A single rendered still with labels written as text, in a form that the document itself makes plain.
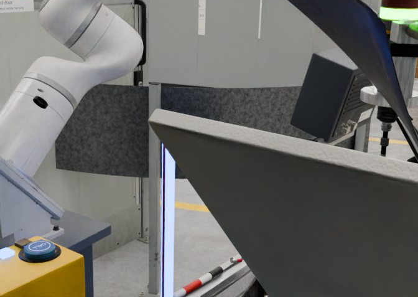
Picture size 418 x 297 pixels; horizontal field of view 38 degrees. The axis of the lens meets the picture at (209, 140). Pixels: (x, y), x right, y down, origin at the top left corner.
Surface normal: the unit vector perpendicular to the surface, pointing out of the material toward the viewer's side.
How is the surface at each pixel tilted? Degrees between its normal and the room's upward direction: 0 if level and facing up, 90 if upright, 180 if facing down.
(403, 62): 90
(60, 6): 81
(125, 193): 90
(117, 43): 69
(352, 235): 130
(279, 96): 90
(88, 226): 0
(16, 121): 50
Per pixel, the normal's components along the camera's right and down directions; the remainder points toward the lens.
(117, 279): 0.03, -0.96
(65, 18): 0.04, 0.40
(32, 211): 0.84, 0.18
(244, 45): -0.29, 0.26
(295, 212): -0.47, 0.78
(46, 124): 0.73, 0.04
